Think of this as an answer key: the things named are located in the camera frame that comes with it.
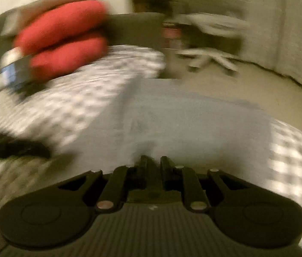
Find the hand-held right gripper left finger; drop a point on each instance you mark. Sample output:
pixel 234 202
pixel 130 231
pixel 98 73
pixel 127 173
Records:
pixel 147 166

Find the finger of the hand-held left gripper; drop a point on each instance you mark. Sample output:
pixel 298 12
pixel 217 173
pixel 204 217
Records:
pixel 12 146

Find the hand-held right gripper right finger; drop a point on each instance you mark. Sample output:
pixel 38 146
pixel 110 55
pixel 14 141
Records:
pixel 165 167

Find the gray printed sweater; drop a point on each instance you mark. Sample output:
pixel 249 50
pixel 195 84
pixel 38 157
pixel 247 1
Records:
pixel 180 123

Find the smartphone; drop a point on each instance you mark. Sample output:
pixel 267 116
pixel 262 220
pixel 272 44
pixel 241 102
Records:
pixel 12 72

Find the gray checkered blanket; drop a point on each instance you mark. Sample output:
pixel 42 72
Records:
pixel 73 104

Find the office chair with white base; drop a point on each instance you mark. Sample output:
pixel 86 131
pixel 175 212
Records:
pixel 209 56

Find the red plush cushion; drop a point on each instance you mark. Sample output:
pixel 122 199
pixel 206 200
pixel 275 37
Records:
pixel 60 32

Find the red box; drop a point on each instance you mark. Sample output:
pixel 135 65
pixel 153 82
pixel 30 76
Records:
pixel 171 33

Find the white cloth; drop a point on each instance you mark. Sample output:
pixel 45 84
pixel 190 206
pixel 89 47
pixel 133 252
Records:
pixel 215 24

